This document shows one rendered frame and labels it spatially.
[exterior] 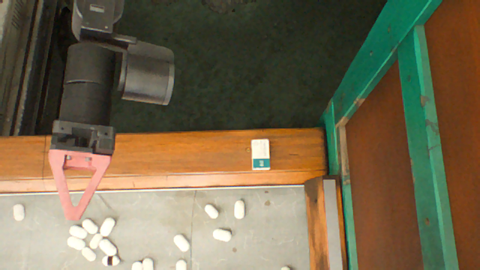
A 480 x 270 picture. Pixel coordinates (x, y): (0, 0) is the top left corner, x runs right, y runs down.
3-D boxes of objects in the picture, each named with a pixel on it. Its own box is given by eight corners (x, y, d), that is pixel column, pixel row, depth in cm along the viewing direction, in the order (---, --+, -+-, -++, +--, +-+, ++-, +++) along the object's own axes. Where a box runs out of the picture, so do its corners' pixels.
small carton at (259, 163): (251, 142, 102) (251, 139, 100) (268, 141, 102) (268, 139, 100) (252, 169, 101) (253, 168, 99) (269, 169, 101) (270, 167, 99)
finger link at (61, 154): (100, 224, 61) (108, 151, 63) (106, 220, 54) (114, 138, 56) (41, 221, 58) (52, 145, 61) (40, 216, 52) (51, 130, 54)
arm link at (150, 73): (81, 17, 66) (85, -16, 58) (166, 33, 70) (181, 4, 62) (70, 102, 63) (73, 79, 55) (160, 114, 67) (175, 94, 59)
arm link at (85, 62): (68, 50, 62) (70, 31, 57) (123, 59, 65) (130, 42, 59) (61, 102, 61) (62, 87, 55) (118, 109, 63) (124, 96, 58)
